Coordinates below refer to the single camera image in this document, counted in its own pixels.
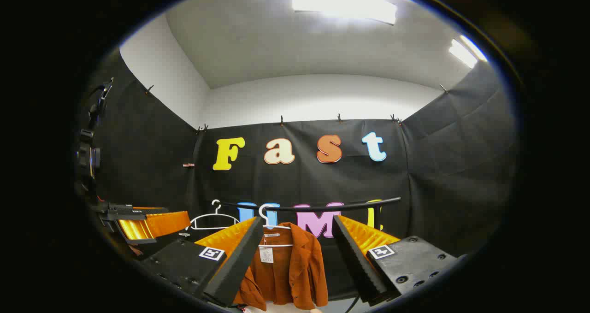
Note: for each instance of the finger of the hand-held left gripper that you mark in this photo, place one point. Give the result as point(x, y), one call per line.
point(156, 225)
point(120, 210)

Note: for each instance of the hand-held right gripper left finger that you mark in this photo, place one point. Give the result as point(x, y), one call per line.
point(235, 267)

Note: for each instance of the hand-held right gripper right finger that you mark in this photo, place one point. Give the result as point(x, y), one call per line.
point(355, 262)

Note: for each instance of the white hanger with trouser bar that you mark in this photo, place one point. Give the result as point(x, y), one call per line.
point(264, 220)

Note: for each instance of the white plastic hanger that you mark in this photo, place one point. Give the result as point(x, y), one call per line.
point(217, 210)

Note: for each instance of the black backdrop cloth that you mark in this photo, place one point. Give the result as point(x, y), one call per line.
point(299, 179)

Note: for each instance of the row of black backdrop clips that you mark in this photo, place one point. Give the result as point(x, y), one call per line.
point(281, 120)

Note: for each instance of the small ceiling light panel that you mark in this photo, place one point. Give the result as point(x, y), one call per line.
point(465, 52)

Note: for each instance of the large ceiling light panel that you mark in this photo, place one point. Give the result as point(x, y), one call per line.
point(343, 2)

